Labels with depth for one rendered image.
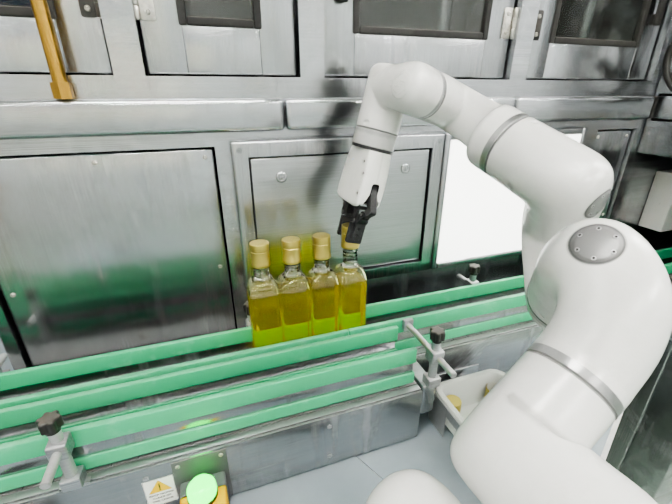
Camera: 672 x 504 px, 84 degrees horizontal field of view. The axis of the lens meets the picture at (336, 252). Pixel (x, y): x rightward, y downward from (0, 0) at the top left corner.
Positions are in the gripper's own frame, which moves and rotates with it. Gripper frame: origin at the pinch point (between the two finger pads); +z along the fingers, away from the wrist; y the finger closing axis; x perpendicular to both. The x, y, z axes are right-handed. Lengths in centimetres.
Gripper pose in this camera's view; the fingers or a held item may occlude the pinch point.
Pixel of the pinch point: (350, 229)
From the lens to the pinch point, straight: 70.6
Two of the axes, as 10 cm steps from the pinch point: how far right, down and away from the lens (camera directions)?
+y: 3.5, 3.7, -8.6
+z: -2.4, 9.2, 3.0
